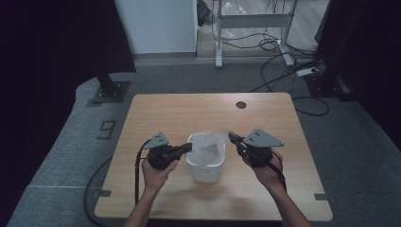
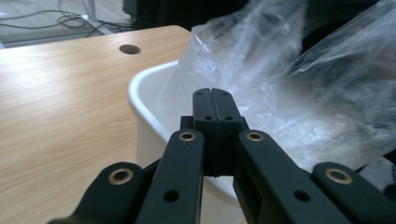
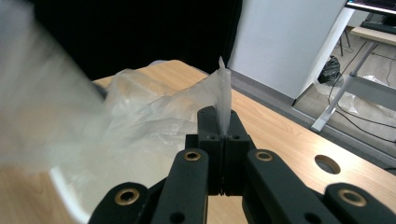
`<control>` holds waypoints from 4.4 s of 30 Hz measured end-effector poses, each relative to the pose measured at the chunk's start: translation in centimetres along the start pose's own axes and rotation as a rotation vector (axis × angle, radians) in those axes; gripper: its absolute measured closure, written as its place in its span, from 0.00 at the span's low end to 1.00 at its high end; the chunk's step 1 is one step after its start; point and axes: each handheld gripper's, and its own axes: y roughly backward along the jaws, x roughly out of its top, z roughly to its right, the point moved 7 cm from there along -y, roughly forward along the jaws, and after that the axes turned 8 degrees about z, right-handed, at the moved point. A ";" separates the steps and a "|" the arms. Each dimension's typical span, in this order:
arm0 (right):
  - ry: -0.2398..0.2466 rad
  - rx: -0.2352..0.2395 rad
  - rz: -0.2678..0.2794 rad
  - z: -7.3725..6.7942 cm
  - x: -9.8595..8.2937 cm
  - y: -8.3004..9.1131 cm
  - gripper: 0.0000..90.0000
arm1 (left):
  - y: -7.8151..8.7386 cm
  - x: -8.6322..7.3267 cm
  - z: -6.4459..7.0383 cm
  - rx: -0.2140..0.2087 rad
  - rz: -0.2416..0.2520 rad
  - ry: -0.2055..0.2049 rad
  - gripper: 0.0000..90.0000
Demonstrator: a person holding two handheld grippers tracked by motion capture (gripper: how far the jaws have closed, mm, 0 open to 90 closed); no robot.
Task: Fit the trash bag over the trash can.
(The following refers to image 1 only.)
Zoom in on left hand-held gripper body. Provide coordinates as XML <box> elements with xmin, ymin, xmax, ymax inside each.
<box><xmin>143</xmin><ymin>131</ymin><xmax>183</xmax><ymax>171</ymax></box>

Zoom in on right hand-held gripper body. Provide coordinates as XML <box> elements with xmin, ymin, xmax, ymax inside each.
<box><xmin>236</xmin><ymin>127</ymin><xmax>286</xmax><ymax>168</ymax></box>

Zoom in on clear plastic bag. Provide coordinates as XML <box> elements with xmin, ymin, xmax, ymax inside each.
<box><xmin>188</xmin><ymin>128</ymin><xmax>235</xmax><ymax>168</ymax></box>

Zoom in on white plastic bin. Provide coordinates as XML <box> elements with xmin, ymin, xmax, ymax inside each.
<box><xmin>185</xmin><ymin>131</ymin><xmax>227</xmax><ymax>184</ymax></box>

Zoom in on person's left hand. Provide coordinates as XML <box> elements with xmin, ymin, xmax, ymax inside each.
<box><xmin>141</xmin><ymin>158</ymin><xmax>180</xmax><ymax>194</ymax></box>

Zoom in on person's right hand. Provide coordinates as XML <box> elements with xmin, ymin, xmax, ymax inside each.
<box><xmin>241</xmin><ymin>151</ymin><xmax>285</xmax><ymax>194</ymax></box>

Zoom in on white power strip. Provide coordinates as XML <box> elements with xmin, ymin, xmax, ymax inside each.
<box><xmin>295</xmin><ymin>66</ymin><xmax>320</xmax><ymax>78</ymax></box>

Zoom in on white panel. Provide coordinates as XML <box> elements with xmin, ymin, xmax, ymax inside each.
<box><xmin>113</xmin><ymin>0</ymin><xmax>199</xmax><ymax>55</ymax></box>

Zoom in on black bag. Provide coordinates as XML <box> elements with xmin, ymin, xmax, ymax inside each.
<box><xmin>196</xmin><ymin>0</ymin><xmax>213</xmax><ymax>26</ymax></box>

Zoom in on black curtain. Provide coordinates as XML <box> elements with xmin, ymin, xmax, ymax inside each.
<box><xmin>314</xmin><ymin>0</ymin><xmax>401</xmax><ymax>152</ymax></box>
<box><xmin>0</xmin><ymin>0</ymin><xmax>137</xmax><ymax>202</ymax></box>

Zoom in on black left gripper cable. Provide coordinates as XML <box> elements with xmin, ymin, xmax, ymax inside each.
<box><xmin>133</xmin><ymin>139</ymin><xmax>153</xmax><ymax>206</ymax></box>

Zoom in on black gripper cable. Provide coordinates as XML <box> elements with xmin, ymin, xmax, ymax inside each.
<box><xmin>268</xmin><ymin>150</ymin><xmax>288</xmax><ymax>193</ymax></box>
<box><xmin>133</xmin><ymin>139</ymin><xmax>153</xmax><ymax>206</ymax></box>

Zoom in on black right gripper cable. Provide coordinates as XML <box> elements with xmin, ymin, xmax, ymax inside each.
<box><xmin>268</xmin><ymin>150</ymin><xmax>288</xmax><ymax>193</ymax></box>

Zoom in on long black floor cable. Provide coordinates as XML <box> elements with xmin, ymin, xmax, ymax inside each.
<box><xmin>250</xmin><ymin>52</ymin><xmax>323</xmax><ymax>94</ymax></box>

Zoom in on black cable loop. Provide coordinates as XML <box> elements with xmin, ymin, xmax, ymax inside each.
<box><xmin>290</xmin><ymin>96</ymin><xmax>331</xmax><ymax>117</ymax></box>

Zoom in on black stand with base plate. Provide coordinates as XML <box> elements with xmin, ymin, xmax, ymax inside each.
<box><xmin>90</xmin><ymin>73</ymin><xmax>131</xmax><ymax>105</ymax></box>

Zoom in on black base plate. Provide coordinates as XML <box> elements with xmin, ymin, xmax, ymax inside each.
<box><xmin>304</xmin><ymin>74</ymin><xmax>357</xmax><ymax>102</ymax></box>

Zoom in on tangled black cables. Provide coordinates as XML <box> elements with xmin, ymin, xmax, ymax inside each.
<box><xmin>217</xmin><ymin>30</ymin><xmax>287</xmax><ymax>52</ymax></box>

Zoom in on grey metal stand frame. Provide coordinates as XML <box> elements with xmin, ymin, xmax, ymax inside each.
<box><xmin>212</xmin><ymin>0</ymin><xmax>299</xmax><ymax>69</ymax></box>

